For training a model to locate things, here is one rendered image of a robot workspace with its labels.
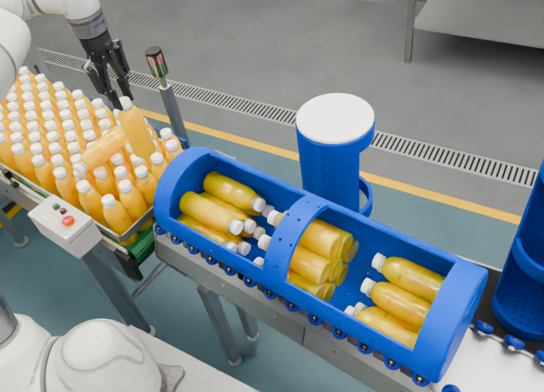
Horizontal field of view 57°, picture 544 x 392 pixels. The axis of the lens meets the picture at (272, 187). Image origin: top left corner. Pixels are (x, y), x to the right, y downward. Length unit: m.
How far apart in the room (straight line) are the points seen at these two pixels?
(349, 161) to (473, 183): 1.40
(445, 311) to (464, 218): 1.80
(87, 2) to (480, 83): 2.98
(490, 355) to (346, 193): 0.79
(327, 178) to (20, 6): 1.11
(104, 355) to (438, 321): 0.66
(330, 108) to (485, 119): 1.80
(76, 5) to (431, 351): 1.09
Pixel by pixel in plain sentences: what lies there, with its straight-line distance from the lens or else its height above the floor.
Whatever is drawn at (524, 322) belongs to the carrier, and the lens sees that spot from 2.42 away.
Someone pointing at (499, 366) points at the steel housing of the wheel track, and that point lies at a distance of 1.44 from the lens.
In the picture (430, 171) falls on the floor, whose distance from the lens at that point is 3.12.
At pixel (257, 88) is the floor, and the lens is 3.83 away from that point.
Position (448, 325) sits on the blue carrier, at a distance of 1.14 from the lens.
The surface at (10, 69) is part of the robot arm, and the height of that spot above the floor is 1.81.
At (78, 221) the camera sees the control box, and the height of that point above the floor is 1.10.
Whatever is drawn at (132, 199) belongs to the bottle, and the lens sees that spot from 1.68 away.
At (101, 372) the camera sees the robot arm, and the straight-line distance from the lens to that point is 1.04.
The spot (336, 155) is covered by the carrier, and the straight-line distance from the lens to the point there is 1.77.
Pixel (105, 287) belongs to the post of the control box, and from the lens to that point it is 1.94.
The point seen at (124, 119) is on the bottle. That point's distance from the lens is 1.51.
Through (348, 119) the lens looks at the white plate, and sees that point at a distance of 1.82.
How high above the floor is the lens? 2.20
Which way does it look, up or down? 46 degrees down
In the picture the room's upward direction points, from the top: 10 degrees counter-clockwise
